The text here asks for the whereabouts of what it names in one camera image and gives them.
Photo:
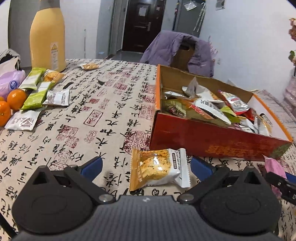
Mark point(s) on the wall poster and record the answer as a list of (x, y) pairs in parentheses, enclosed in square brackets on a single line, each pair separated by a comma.
[(220, 4)]

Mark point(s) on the pale pink vase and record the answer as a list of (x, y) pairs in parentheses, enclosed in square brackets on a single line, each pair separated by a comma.
[(290, 90)]

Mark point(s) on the small white snack packet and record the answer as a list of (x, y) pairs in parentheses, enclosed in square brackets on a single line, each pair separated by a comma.
[(56, 97), (22, 120)]

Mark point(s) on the white interior door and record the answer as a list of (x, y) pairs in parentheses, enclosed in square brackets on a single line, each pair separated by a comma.
[(118, 25)]

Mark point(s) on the white plastic bag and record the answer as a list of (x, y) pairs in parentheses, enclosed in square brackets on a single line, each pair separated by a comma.
[(8, 64)]

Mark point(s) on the purple tissue pack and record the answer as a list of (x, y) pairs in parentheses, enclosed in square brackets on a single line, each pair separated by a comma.
[(11, 81)]

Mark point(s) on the small orange snack packet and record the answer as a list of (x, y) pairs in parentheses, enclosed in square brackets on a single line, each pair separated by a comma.
[(53, 76)]

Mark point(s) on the wooden chair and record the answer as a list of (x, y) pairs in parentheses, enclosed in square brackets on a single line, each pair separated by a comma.
[(182, 58)]

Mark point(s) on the pile of mixed snack packets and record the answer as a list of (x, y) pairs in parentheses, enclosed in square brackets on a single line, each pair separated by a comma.
[(208, 106)]

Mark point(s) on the orange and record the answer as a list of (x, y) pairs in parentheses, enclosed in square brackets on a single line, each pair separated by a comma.
[(4, 113), (17, 99)]

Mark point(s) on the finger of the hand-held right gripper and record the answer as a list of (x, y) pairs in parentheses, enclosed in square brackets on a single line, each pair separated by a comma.
[(278, 181)]

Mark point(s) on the clear plastic bag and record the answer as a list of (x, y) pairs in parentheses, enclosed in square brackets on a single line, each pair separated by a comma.
[(190, 5)]

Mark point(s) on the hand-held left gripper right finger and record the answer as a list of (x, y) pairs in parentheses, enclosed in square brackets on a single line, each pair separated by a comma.
[(201, 168)]

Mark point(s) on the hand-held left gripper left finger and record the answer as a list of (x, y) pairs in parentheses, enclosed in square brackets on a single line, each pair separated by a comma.
[(92, 165)]

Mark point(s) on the dark entrance door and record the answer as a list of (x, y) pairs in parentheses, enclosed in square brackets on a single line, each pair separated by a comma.
[(138, 37)]

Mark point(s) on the small pink snack packet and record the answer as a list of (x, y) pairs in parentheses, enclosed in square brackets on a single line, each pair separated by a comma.
[(274, 166)]

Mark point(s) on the red cardboard box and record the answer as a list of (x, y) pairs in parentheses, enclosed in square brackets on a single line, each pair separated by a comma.
[(196, 141)]

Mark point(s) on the gold triangular snack packet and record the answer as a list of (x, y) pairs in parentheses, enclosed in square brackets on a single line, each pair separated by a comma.
[(157, 166)]

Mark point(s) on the dried pink roses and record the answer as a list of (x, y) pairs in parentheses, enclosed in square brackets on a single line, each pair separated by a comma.
[(292, 30)]

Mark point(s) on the yellow bottle with grey collar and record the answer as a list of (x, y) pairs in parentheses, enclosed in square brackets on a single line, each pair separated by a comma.
[(46, 34)]

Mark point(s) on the small clear cracker packet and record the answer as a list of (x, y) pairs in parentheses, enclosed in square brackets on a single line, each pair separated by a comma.
[(89, 66)]

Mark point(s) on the purple jacket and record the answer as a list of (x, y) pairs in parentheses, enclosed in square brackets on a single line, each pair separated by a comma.
[(161, 48)]

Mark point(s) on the folded white umbrella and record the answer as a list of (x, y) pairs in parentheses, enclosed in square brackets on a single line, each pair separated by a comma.
[(200, 18)]

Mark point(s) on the green and white snack bar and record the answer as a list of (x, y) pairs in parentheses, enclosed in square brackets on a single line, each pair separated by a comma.
[(38, 96), (32, 78)]

